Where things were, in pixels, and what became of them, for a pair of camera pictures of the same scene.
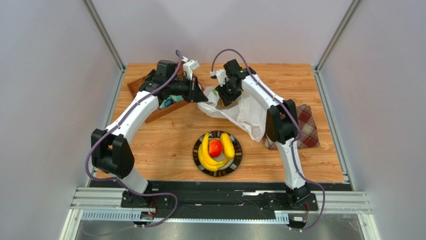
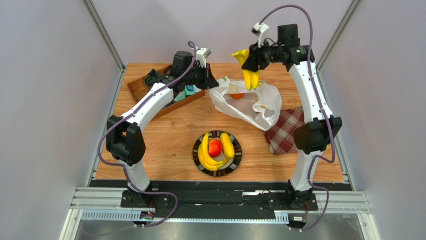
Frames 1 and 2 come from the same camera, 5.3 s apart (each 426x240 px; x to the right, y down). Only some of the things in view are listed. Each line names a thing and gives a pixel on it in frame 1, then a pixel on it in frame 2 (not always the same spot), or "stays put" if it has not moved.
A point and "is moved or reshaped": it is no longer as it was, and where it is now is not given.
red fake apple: x=215 y=147 stays put
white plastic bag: x=246 y=112 is moved or reshaped
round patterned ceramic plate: x=232 y=164 stays put
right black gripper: x=225 y=91 to x=255 y=58
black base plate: x=217 y=200 stays put
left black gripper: x=194 y=94 to x=209 y=81
